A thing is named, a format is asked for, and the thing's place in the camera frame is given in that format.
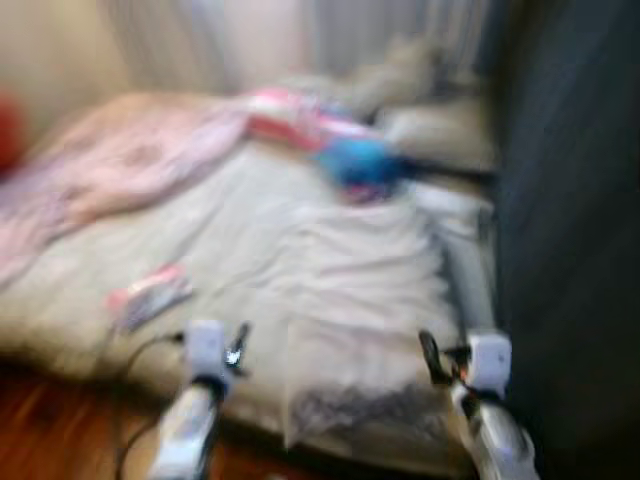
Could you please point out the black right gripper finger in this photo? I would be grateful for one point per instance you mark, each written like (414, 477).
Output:
(431, 357)

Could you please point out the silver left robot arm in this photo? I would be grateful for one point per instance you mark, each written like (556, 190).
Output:
(185, 440)

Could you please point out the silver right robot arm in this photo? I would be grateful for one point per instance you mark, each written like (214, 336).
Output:
(495, 440)

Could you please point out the grey floral folded cloth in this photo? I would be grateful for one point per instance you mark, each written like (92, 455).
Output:
(360, 300)

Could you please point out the grey floral bed sheet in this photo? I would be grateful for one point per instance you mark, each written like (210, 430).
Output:
(250, 230)

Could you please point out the dark wardrobe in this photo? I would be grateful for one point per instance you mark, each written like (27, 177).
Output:
(570, 250)

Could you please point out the red white blue bolster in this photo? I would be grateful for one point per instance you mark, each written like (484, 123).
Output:
(360, 165)

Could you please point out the pink cartoon print blanket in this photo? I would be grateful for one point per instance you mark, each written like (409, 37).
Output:
(120, 160)

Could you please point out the grey floral pillow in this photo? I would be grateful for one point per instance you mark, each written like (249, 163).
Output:
(440, 130)

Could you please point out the grey curtain panel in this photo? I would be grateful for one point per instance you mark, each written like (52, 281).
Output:
(170, 40)
(400, 30)

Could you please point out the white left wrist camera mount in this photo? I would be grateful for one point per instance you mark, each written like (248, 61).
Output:
(207, 350)

